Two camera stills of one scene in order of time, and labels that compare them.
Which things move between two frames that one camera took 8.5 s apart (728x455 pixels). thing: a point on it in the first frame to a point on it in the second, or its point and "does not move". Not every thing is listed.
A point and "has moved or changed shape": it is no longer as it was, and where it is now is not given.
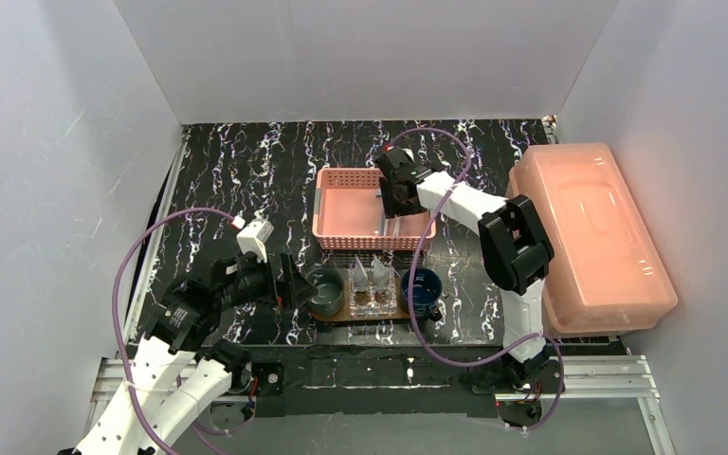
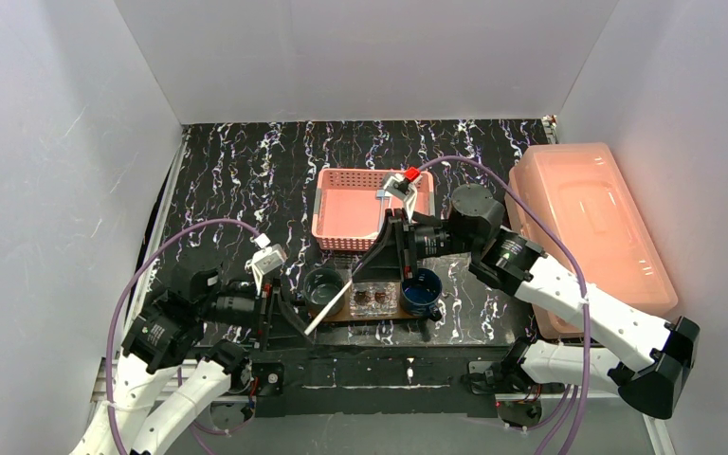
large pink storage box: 607,273 does not move
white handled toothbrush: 397,225 has moved or changed shape
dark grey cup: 330,292 does not move
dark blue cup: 426,289 does not move
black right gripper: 394,195 to 404,245
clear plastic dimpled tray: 373,302 does not move
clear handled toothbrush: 382,218 does not move
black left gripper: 282,283 to 264,315
